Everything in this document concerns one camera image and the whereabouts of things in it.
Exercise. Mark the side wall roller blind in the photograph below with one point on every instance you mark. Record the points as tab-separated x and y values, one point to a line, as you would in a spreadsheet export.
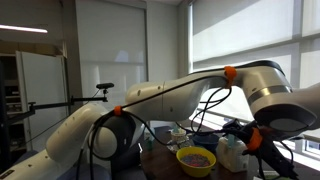
113	40

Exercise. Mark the round dark wooden table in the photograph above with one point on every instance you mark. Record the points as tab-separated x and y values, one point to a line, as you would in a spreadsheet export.
160	166

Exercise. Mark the clear rice container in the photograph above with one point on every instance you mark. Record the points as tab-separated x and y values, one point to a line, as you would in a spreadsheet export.
231	156

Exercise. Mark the black and white patterned cup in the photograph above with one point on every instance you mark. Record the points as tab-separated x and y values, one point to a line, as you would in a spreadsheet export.
178	136

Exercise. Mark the white board panel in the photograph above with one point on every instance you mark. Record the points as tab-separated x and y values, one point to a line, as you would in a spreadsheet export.
43	100

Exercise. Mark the dark storage shelf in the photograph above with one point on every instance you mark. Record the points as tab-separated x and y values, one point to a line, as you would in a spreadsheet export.
8	100

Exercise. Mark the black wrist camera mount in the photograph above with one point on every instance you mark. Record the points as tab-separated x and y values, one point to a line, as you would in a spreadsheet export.
235	128

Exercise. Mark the yellow bowl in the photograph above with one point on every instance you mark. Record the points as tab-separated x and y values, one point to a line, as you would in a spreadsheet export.
196	170

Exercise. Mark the narrow white roller blind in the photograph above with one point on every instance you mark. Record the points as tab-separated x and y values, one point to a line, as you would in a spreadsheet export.
246	30

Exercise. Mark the multicoloured candy pieces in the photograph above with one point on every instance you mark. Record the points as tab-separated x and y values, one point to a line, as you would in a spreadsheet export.
195	160

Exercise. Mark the teal spoon in cup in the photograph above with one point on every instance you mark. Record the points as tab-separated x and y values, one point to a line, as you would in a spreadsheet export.
175	128

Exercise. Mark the patterned white plate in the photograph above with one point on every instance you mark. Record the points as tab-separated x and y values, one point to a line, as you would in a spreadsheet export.
178	147

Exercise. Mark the dark blue bowl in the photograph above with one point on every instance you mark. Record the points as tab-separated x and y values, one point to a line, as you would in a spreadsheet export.
206	140

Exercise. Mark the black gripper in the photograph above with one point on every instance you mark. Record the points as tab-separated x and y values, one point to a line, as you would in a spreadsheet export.
276	160

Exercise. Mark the wide white roller blind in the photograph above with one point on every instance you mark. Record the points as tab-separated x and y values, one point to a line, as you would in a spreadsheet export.
311	20

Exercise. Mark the teal measuring spoon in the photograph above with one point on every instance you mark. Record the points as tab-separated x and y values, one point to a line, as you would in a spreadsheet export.
230	139

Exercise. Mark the ceiling strip light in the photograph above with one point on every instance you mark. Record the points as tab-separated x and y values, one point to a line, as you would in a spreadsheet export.
23	29

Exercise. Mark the black external camera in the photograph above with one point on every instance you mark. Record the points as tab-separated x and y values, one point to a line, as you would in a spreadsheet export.
105	85

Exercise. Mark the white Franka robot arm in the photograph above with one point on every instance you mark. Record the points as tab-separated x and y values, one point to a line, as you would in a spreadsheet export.
186	96

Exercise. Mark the black camera boom stand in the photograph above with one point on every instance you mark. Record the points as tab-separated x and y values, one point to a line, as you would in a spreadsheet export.
66	101

